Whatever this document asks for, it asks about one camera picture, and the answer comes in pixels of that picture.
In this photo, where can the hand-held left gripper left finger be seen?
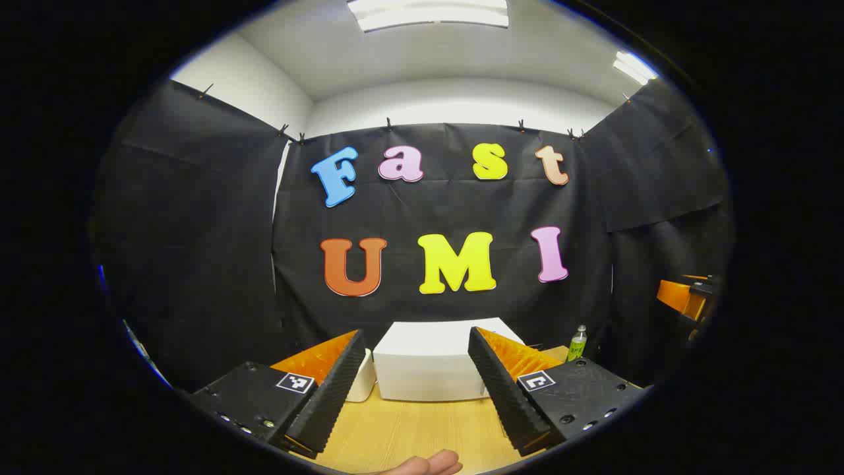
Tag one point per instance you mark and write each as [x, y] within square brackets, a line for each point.
[336, 389]

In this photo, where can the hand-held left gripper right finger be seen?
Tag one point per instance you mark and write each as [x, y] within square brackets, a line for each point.
[504, 389]

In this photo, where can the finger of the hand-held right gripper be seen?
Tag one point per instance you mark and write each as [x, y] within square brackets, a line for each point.
[679, 300]

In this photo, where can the white microwave oven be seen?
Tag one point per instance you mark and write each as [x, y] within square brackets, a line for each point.
[428, 363]

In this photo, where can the white toaster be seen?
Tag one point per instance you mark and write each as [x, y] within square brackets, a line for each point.
[362, 382]

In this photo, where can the green drink bottle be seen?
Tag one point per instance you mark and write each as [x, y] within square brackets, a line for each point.
[577, 346]

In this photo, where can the black backdrop cloth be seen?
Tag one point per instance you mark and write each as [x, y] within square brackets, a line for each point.
[198, 231]

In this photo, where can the row of black cloth clips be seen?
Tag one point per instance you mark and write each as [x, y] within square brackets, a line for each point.
[389, 124]

